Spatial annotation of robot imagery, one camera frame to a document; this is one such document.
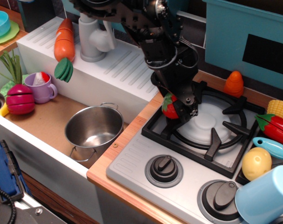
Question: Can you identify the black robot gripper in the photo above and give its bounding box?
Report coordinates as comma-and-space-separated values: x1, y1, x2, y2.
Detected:
151, 63, 198, 124

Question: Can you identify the red toy strawberry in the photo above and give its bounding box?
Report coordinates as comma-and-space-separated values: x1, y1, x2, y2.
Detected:
162, 93, 179, 119

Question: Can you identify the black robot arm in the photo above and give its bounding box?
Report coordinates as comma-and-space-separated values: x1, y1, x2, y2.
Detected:
71, 0, 199, 124

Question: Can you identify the stainless steel pot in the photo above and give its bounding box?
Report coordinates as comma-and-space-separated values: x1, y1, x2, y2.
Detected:
64, 102, 124, 166

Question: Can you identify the grey toy stove top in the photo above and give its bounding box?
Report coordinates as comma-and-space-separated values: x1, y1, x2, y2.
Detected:
106, 82, 265, 224

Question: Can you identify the small orange toy carrot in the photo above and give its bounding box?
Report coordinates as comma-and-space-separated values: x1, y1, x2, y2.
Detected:
223, 71, 244, 98

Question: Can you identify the black stove burner grate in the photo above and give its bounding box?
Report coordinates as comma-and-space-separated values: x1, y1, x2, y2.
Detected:
141, 81, 265, 178

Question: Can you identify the black left stove knob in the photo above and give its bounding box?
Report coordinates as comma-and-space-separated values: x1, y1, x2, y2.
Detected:
145, 154, 184, 189

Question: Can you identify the black stove knob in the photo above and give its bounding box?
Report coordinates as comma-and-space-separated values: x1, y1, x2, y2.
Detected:
197, 180, 243, 224
145, 154, 184, 189

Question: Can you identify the yellow toy potato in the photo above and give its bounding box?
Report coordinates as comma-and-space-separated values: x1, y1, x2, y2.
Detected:
242, 147, 272, 181

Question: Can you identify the black right stove knob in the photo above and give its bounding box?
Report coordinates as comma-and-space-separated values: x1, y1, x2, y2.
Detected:
197, 180, 243, 224

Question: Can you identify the red toy chili pepper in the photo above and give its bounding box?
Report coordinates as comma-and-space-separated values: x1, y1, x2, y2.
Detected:
255, 114, 283, 144

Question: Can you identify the yellow toy corn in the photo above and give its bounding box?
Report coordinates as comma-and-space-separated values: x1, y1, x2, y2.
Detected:
267, 100, 283, 119

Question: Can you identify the grey toy faucet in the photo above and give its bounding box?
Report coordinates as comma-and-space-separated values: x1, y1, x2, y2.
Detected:
78, 13, 117, 62

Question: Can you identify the light blue plastic cup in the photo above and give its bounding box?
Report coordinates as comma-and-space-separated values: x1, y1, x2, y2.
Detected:
235, 165, 283, 224

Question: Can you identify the white toy sink unit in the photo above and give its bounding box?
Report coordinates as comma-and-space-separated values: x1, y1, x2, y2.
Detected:
0, 16, 183, 224

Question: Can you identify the purple toy mug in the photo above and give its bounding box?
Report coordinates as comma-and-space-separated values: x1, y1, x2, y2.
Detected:
24, 73, 58, 104

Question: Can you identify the red white toy in mug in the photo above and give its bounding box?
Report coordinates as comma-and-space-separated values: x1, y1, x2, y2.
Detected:
33, 71, 50, 86

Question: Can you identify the magenta toy beet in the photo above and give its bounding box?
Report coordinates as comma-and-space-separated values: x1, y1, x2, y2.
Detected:
0, 51, 35, 115

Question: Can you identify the yellow toy piece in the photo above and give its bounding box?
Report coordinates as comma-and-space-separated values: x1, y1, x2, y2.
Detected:
0, 103, 9, 117

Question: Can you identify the blue clamp device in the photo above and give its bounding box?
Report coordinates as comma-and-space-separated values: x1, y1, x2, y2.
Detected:
0, 140, 32, 201

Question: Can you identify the green plastic plate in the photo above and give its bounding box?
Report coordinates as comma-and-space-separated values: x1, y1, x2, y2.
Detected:
0, 20, 20, 44

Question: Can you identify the teal plastic bowl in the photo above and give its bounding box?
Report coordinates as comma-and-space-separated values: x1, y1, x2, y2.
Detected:
0, 11, 11, 37

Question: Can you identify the teal toy utensil handle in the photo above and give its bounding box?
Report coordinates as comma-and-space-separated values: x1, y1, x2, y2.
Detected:
253, 137, 283, 160

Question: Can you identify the black braided cable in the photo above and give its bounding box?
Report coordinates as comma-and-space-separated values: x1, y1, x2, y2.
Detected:
0, 188, 17, 224

